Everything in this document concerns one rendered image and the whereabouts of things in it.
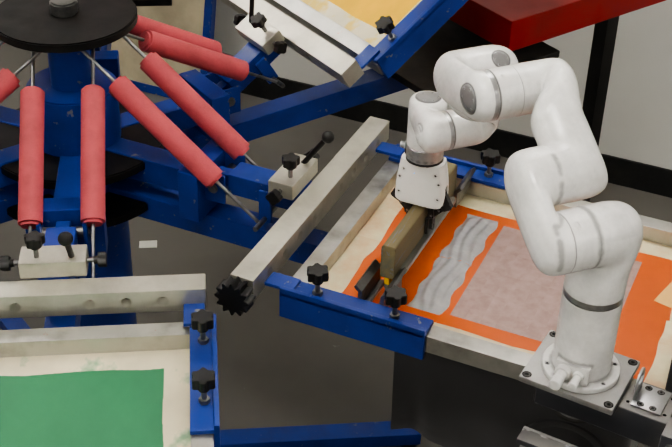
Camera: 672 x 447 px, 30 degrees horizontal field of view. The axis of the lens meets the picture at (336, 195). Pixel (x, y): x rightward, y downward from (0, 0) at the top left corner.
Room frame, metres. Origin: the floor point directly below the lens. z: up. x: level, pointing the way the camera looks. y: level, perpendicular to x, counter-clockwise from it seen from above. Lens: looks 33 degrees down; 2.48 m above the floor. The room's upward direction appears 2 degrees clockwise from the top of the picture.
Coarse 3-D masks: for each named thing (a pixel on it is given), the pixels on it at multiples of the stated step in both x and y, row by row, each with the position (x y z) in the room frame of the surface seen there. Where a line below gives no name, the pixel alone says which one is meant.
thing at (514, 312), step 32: (352, 288) 1.99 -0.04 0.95; (384, 288) 2.00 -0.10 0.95; (416, 288) 2.00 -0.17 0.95; (480, 288) 2.01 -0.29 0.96; (512, 288) 2.01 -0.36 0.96; (544, 288) 2.01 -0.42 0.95; (448, 320) 1.90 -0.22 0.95; (480, 320) 1.90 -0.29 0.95; (512, 320) 1.91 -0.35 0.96; (544, 320) 1.91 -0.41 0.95; (640, 320) 1.92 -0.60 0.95; (640, 352) 1.82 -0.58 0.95
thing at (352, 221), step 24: (384, 168) 2.40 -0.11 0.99; (384, 192) 2.32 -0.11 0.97; (480, 192) 2.34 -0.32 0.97; (504, 192) 2.32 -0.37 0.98; (360, 216) 2.20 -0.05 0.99; (336, 240) 2.11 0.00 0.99; (648, 240) 2.19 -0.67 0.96; (312, 264) 2.02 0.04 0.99; (432, 336) 1.81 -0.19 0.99; (456, 336) 1.81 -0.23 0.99; (456, 360) 1.78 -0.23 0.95; (480, 360) 1.77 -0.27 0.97; (504, 360) 1.75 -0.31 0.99; (528, 360) 1.75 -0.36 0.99
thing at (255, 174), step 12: (240, 168) 2.30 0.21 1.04; (252, 168) 2.30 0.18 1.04; (264, 168) 2.30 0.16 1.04; (228, 180) 2.27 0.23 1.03; (240, 180) 2.26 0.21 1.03; (252, 180) 2.25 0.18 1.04; (264, 180) 2.25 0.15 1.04; (240, 192) 2.26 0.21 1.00; (252, 192) 2.25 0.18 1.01; (300, 192) 2.21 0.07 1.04; (276, 204) 2.23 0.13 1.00; (288, 204) 2.21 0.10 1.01
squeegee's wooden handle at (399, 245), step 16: (448, 176) 2.23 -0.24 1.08; (448, 192) 2.24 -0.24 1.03; (416, 208) 2.10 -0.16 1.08; (400, 224) 2.04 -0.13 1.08; (416, 224) 2.06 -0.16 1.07; (400, 240) 1.99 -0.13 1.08; (416, 240) 2.06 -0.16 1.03; (384, 256) 1.96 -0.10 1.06; (400, 256) 1.98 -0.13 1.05; (384, 272) 1.96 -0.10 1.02
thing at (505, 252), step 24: (456, 216) 2.26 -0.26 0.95; (480, 216) 2.27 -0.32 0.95; (384, 240) 2.16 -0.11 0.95; (432, 240) 2.17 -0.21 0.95; (504, 240) 2.18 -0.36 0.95; (480, 264) 2.09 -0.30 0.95; (504, 264) 2.09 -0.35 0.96; (528, 264) 2.09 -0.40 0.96; (648, 264) 2.11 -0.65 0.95; (552, 288) 2.01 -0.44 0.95; (648, 288) 2.02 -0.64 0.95; (648, 312) 1.94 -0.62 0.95
